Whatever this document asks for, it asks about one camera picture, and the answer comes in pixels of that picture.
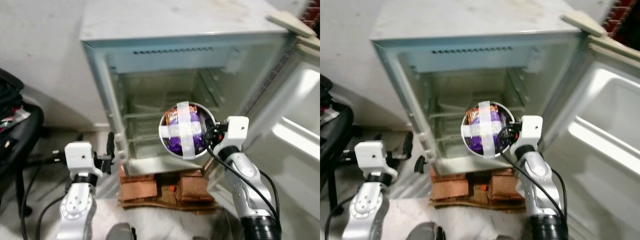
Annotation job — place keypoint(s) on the brown cardboard sheet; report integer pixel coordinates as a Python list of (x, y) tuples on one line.
[(475, 203), (165, 204)]

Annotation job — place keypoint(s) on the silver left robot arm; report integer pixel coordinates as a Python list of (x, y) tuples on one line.
[(75, 210), (365, 210)]

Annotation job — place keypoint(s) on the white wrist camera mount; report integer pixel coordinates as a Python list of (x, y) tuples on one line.
[(531, 130), (236, 131), (81, 157), (374, 159)]

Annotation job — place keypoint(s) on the beige fridge hinge cover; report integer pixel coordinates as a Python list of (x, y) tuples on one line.
[(582, 24), (290, 25)]

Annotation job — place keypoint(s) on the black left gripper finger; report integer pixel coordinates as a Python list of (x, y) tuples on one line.
[(111, 144), (408, 142)]

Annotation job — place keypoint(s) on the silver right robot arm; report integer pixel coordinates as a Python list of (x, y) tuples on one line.
[(247, 190), (540, 185)]

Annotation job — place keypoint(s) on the white round bowl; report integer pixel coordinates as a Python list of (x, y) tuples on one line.
[(162, 142), (464, 142)]

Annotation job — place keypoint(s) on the dark grey robot left leg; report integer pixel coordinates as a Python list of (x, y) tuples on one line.
[(120, 232), (425, 232)]

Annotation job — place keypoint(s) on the orange brick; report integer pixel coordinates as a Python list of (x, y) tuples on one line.
[(450, 188), (140, 187), (195, 186), (505, 186)]

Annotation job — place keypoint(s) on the purple snack packet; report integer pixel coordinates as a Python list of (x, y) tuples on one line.
[(472, 144), (172, 145)]

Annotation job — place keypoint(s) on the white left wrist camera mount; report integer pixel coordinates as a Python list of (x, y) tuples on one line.
[(374, 159), (81, 157)]

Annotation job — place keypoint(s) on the white tape strip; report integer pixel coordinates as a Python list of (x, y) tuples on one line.
[(486, 112), (167, 131), (469, 131), (186, 112)]

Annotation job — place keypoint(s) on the clear fridge shelf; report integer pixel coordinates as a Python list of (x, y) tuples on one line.
[(142, 115)]

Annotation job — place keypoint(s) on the glossy fridge door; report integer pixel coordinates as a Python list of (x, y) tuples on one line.
[(295, 100), (600, 100)]

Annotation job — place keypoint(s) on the grey small fridge body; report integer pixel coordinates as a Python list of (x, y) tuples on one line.
[(175, 20), (475, 20)]

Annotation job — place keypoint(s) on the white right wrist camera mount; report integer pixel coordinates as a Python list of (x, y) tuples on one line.
[(236, 131), (531, 130)]

